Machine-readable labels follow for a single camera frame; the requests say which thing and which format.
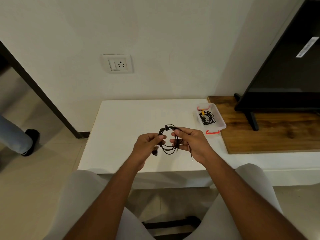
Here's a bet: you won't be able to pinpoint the white wall socket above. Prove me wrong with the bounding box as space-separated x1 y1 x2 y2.
101 54 134 74

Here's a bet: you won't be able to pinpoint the person's right hand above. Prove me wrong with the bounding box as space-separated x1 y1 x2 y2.
170 127 215 165

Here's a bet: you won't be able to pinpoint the black television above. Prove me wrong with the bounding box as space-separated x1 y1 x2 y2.
234 0 320 132

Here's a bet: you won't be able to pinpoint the clear box with red clips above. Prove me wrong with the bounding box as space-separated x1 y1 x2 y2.
193 103 227 136

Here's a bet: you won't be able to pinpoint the black stool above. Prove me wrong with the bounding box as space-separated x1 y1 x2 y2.
142 216 202 237

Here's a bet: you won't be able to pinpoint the person's left hand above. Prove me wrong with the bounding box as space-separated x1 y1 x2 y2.
130 133 167 171

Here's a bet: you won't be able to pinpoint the person's right forearm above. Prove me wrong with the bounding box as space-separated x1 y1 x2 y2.
202 155 308 240

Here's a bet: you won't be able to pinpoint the wooden cabinet top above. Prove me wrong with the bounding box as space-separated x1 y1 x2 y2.
207 96 320 155

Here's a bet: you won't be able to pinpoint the person's left forearm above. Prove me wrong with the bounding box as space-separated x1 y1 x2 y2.
62 160 144 240

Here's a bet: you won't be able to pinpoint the black door frame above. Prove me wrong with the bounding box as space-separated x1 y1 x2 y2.
0 41 90 139

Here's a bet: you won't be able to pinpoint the black earphones with yellow tie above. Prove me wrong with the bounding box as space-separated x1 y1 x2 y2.
199 110 217 126

